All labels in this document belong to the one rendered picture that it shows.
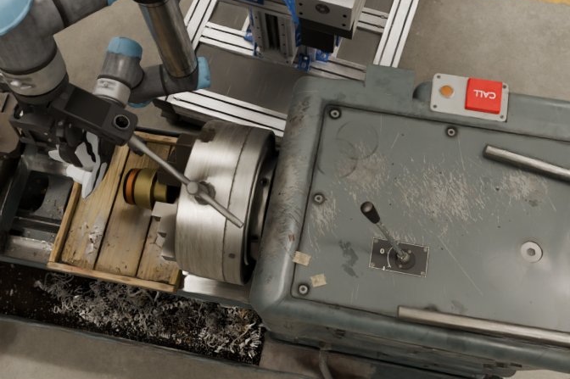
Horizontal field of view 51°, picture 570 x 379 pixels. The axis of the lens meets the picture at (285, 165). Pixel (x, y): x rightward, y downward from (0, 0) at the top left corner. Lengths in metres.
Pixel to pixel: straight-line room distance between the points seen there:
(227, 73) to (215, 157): 1.26
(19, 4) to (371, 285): 0.65
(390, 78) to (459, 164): 0.20
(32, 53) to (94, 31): 2.05
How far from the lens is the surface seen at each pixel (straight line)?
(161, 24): 1.25
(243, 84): 2.30
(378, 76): 1.12
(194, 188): 0.98
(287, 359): 1.70
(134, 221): 1.46
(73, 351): 2.40
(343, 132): 1.07
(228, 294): 1.40
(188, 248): 1.10
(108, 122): 0.85
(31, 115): 0.89
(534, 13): 2.85
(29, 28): 0.75
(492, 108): 1.12
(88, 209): 1.50
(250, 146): 1.10
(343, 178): 1.04
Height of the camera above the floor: 2.24
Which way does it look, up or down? 70 degrees down
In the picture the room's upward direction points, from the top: 7 degrees counter-clockwise
